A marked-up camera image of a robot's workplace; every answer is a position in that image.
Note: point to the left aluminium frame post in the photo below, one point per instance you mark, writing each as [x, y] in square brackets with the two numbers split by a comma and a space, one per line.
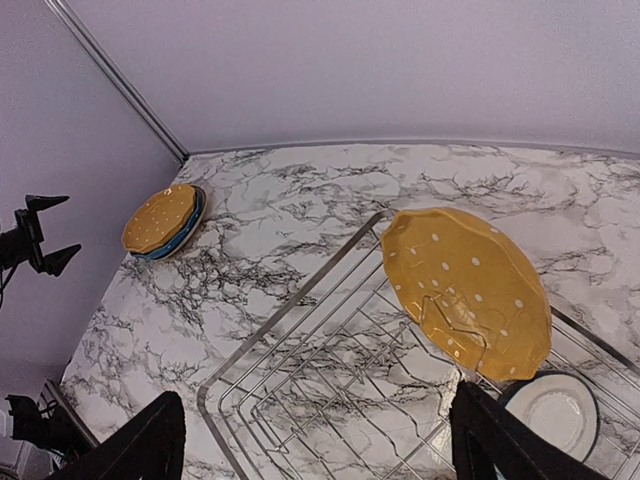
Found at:
[117, 79]

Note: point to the blue polka dot plate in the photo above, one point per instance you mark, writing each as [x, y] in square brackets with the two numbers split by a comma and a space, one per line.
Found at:
[165, 222]

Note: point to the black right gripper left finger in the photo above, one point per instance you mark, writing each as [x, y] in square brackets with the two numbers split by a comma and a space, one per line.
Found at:
[149, 446]

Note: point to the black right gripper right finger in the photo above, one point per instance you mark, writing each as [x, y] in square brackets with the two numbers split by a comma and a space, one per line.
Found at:
[487, 441]

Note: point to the yellow polka dot plate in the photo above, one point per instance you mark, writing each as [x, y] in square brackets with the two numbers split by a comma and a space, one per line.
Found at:
[159, 219]
[471, 290]

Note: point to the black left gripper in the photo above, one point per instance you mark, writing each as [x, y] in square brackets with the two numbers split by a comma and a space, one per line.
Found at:
[31, 237]

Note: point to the metal wire dish rack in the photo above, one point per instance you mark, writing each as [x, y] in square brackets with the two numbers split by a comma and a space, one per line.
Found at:
[340, 383]

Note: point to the dark teal mug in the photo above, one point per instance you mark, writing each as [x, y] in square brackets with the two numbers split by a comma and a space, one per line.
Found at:
[558, 407]

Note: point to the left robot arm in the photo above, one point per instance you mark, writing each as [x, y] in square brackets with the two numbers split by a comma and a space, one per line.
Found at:
[9, 255]

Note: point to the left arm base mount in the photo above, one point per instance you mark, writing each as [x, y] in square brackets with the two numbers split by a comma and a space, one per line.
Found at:
[53, 428]

